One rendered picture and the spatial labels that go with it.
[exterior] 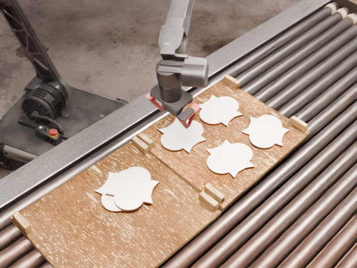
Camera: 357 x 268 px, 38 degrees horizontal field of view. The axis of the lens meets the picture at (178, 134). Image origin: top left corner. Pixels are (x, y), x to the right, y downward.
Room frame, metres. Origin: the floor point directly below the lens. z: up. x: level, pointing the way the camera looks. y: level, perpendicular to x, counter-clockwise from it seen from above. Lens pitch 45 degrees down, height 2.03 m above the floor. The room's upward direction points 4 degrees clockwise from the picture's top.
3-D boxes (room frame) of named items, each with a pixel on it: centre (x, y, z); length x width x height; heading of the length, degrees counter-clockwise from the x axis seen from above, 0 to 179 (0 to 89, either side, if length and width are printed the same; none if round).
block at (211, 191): (0.86, -0.11, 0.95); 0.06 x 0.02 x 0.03; 49
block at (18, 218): (0.72, 0.37, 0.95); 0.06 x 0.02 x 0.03; 48
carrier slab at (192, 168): (1.09, -0.13, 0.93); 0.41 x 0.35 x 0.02; 139
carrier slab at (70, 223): (0.78, 0.14, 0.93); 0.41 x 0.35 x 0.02; 138
